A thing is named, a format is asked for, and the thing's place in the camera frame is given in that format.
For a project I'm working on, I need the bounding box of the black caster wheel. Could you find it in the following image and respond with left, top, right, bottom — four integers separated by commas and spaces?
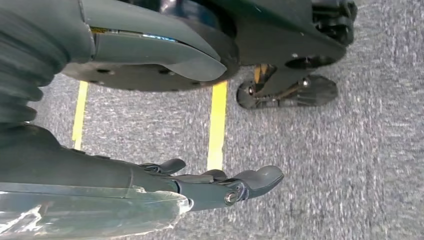
236, 74, 339, 111

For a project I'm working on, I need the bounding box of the yellow floor tape outline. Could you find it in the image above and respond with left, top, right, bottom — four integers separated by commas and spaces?
71, 80, 229, 172

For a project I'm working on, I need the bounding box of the black robot wheeled base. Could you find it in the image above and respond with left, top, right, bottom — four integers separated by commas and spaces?
61, 0, 359, 100

